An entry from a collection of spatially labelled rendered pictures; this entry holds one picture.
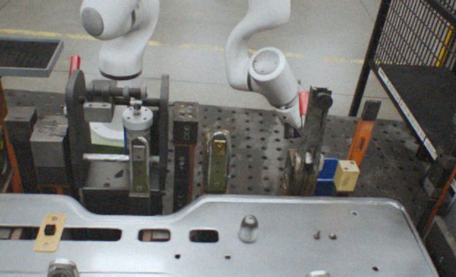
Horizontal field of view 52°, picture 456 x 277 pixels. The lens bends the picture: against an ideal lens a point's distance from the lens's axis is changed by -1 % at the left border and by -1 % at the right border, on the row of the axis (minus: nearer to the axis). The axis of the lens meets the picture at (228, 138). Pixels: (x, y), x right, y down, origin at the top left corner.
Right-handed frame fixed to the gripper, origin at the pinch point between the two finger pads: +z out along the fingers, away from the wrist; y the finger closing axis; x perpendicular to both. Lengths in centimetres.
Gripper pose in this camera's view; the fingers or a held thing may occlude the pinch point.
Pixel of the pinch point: (298, 119)
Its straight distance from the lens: 129.7
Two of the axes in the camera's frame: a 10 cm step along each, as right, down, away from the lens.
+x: -9.1, -0.9, 4.1
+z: 3.6, 3.6, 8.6
